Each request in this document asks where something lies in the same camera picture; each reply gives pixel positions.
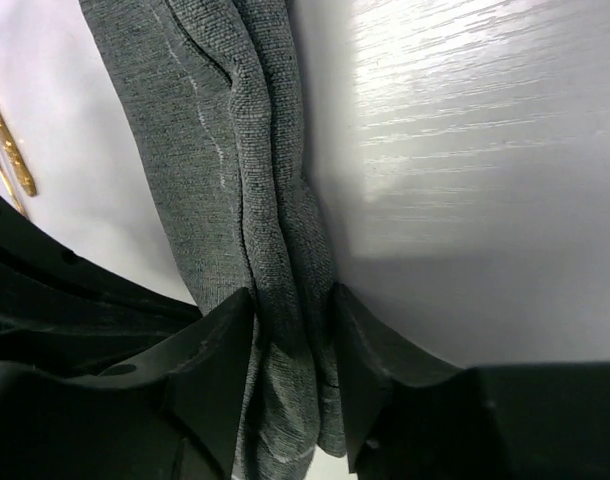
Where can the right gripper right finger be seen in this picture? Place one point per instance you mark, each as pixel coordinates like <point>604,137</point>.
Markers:
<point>403,410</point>

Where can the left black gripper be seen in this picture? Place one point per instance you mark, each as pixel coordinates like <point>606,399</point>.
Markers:
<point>68,316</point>

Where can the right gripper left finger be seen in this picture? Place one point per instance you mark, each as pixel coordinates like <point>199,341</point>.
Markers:
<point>203,369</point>

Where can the gold knife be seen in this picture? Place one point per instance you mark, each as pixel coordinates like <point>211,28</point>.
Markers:
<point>20,168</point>

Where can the grey cloth napkin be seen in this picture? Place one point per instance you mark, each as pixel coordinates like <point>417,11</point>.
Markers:
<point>212,94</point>

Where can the gold fork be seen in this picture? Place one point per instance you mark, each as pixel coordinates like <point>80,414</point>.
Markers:
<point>18,204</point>

